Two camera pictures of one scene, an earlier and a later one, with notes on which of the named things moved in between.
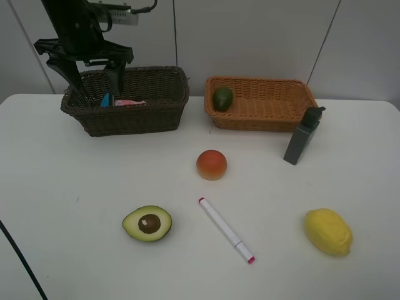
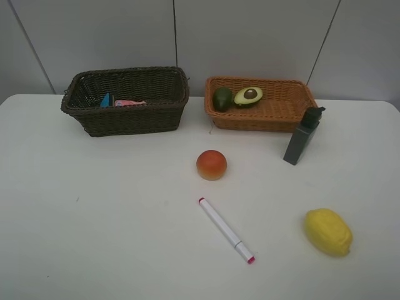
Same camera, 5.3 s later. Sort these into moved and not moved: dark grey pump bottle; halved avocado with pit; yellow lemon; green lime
Moved: halved avocado with pit
Not moved: yellow lemon; green lime; dark grey pump bottle
